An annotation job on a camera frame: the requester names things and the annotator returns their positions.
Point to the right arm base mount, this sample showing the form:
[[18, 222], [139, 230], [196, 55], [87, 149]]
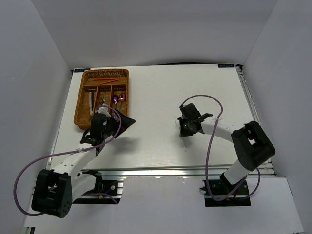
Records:
[[220, 189]]

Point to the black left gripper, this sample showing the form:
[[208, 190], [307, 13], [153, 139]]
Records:
[[126, 122]]

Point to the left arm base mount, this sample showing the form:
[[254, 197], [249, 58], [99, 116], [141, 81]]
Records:
[[89, 187]]

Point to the iridescent purple spoon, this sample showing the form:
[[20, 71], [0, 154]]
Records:
[[122, 98]]

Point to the orange chopstick horizontal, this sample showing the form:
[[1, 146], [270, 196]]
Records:
[[105, 79]]

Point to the gold bowl purple spoon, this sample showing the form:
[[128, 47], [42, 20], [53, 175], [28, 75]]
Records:
[[115, 100]]

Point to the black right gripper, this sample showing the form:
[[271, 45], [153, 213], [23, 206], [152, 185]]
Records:
[[184, 133]]

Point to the woven wicker cutlery tray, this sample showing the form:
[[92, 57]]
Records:
[[82, 117]]

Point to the blue label sticker right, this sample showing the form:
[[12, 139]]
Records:
[[226, 65]]

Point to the orange chopstick diagonal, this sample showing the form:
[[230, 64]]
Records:
[[110, 81]]

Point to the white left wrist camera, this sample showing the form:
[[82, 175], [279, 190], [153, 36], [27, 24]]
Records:
[[103, 109]]

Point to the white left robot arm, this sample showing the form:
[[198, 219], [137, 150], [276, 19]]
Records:
[[56, 189]]

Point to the gold fork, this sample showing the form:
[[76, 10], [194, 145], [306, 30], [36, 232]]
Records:
[[100, 100]]

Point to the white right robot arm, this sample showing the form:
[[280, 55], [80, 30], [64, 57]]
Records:
[[251, 144]]

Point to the blue label sticker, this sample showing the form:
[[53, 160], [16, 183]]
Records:
[[81, 70], [226, 65]]

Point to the blue label sticker left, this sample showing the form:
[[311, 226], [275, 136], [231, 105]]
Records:
[[81, 70]]

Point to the pink handle silver fork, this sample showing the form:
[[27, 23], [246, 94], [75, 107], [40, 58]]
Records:
[[91, 103]]

